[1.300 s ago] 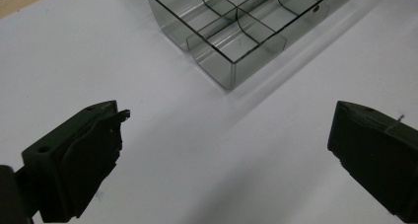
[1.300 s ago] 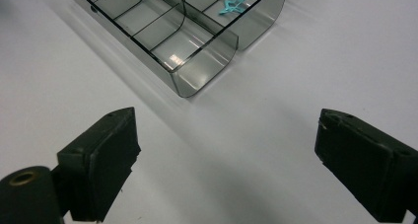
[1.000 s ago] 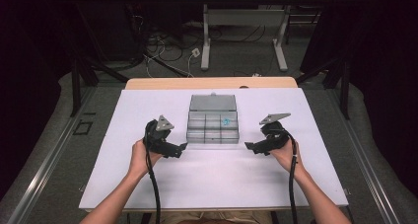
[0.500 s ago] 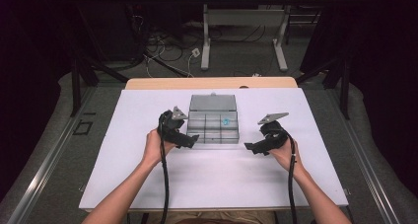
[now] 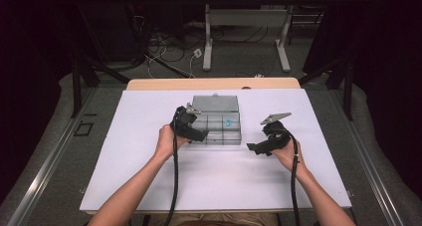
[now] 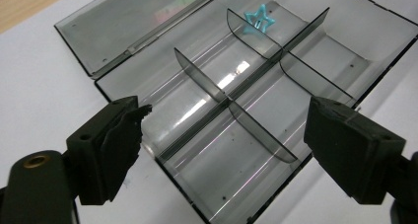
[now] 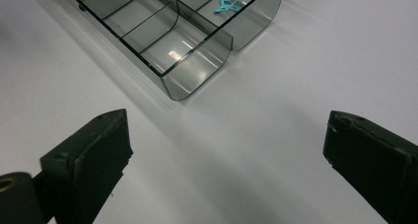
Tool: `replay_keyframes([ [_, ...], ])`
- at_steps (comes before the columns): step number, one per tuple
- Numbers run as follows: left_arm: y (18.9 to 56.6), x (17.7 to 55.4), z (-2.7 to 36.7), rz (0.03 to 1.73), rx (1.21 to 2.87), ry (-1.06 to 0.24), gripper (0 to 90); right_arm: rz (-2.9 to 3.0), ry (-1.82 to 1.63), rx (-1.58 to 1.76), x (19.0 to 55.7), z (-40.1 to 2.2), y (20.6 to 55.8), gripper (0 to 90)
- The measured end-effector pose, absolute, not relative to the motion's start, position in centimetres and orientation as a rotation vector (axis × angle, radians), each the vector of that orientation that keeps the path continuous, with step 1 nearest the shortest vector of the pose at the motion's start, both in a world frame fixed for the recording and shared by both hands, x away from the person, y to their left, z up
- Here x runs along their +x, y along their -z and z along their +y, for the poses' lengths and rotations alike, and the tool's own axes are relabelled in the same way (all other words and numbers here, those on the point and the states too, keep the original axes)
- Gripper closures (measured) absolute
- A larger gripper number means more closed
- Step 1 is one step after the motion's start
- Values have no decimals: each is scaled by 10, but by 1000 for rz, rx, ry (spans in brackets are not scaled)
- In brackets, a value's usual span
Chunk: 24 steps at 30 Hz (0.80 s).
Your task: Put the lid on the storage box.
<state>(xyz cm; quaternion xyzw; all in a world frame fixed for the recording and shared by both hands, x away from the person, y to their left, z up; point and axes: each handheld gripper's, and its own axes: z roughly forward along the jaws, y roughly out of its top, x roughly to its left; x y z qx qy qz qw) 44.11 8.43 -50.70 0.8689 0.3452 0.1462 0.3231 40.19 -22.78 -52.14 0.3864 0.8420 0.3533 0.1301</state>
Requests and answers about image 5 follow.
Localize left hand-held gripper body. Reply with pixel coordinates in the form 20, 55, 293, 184
169, 102, 202, 137

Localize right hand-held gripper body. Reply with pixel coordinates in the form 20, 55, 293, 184
260, 112, 293, 150

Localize clear plastic compartment box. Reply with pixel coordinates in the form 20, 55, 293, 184
189, 93, 243, 146

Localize person's right hand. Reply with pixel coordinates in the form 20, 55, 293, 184
270, 137, 311, 180

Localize person's left hand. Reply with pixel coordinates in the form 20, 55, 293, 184
153, 123, 192, 161

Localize white table mat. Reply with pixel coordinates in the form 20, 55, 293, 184
79, 88, 352, 212

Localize black metal stand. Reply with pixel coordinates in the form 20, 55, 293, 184
68, 3, 132, 119
298, 51, 355, 121

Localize person's khaki shorts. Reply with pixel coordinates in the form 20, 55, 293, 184
147, 212, 280, 226

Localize white desk with grey legs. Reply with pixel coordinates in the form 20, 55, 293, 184
183, 0, 335, 73

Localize dark curtain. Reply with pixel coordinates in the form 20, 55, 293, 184
0, 0, 73, 204
303, 0, 422, 199

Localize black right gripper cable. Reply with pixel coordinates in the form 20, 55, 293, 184
281, 127, 302, 226

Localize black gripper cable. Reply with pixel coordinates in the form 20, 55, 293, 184
281, 127, 302, 226
163, 115, 181, 226

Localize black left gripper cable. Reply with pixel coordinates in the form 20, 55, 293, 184
163, 115, 181, 226

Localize tangle of floor cables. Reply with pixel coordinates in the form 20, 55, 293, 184
130, 5, 204, 80

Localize aluminium floor rail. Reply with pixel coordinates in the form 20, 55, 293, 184
331, 86, 406, 226
6, 86, 98, 226

